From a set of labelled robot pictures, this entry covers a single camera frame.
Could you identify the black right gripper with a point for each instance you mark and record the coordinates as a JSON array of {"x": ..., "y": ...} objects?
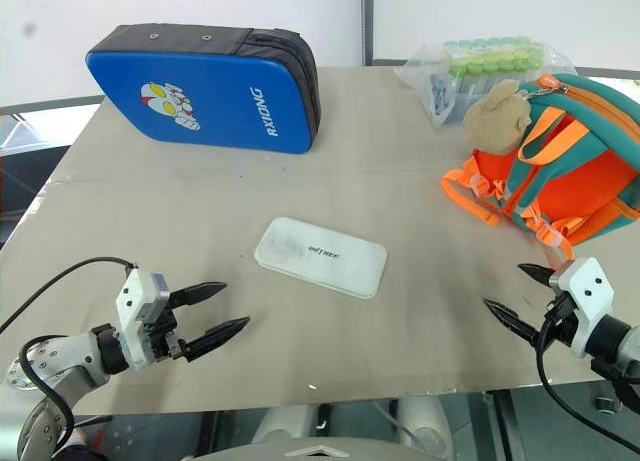
[{"x": 562, "y": 326}]

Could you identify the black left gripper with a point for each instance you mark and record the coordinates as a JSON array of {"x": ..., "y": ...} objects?
[{"x": 164, "y": 333}]

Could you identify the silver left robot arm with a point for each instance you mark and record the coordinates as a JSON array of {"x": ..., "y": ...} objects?
[{"x": 75, "y": 361}]

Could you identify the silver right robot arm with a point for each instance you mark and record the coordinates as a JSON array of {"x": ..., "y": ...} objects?
[{"x": 617, "y": 343}]

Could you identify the white pencil case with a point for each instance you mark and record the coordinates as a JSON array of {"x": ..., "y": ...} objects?
[{"x": 322, "y": 256}]

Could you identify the orange and teal backpack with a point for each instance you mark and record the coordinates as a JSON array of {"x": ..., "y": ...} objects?
[{"x": 585, "y": 166}]

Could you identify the blue schoolbag case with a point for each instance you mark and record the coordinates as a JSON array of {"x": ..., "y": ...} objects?
[{"x": 210, "y": 96}]

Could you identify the white rounded cylinder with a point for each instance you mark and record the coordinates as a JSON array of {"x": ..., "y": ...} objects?
[
  {"x": 425, "y": 423},
  {"x": 282, "y": 423}
]

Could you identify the beige plush toy pendant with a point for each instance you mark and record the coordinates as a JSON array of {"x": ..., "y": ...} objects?
[{"x": 495, "y": 121}]

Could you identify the clear plastic bag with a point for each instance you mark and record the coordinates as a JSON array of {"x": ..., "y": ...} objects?
[{"x": 425, "y": 81}]

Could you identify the green capped tube pack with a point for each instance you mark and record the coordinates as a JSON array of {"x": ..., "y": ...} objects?
[{"x": 492, "y": 56}]

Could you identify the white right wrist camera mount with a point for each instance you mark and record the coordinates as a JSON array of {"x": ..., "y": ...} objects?
[{"x": 587, "y": 291}]

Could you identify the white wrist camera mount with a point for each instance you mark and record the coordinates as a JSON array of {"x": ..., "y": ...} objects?
[
  {"x": 134, "y": 308},
  {"x": 587, "y": 291}
]

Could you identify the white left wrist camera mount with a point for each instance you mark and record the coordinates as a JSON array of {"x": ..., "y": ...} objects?
[{"x": 134, "y": 308}]

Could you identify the grey window frame post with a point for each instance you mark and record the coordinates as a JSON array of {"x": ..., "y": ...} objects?
[{"x": 368, "y": 21}]

